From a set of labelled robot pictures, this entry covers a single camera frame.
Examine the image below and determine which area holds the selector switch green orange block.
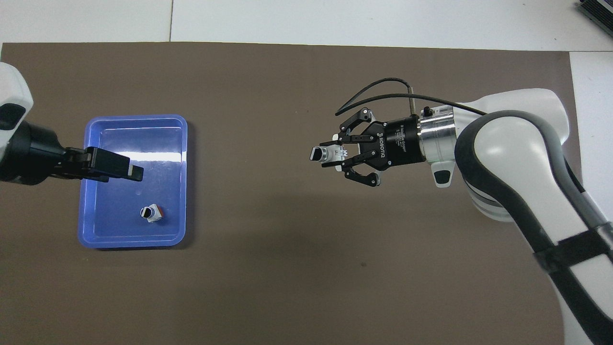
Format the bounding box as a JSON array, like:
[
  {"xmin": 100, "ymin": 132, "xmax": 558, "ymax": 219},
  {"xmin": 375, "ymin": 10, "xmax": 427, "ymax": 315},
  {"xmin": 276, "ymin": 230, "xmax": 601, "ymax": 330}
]
[{"xmin": 310, "ymin": 145, "xmax": 355, "ymax": 172}]

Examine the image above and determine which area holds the white selector switch black knob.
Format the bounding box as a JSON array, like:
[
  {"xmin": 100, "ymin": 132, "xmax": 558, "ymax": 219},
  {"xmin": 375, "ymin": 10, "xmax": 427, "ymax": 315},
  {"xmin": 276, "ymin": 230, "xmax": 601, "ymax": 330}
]
[{"xmin": 140, "ymin": 204, "xmax": 164, "ymax": 224}]

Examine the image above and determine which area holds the blue plastic tray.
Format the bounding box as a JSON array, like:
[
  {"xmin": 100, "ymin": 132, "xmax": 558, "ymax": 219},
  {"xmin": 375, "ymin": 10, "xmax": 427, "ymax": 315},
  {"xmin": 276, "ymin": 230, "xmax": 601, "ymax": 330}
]
[{"xmin": 78, "ymin": 114, "xmax": 188, "ymax": 249}]

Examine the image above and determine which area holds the grey finned metal device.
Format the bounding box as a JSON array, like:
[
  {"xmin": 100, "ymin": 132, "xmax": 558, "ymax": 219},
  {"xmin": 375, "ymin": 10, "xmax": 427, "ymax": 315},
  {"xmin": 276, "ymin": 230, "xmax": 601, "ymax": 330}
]
[{"xmin": 577, "ymin": 0, "xmax": 613, "ymax": 23}]

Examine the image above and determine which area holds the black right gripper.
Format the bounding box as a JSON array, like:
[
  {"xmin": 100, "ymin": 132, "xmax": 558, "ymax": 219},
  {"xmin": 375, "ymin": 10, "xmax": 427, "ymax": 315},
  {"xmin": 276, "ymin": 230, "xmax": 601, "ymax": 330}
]
[{"xmin": 320, "ymin": 108, "xmax": 427, "ymax": 187}]

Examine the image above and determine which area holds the brown paper table mat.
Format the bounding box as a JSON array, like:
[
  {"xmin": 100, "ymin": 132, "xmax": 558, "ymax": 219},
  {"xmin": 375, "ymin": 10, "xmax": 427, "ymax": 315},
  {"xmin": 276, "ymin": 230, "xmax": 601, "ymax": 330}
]
[{"xmin": 0, "ymin": 42, "xmax": 603, "ymax": 345}]

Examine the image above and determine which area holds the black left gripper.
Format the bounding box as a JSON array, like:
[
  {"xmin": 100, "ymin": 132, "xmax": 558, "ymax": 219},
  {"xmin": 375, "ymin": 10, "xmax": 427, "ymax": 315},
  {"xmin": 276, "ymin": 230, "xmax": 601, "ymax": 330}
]
[{"xmin": 0, "ymin": 122, "xmax": 144, "ymax": 186}]

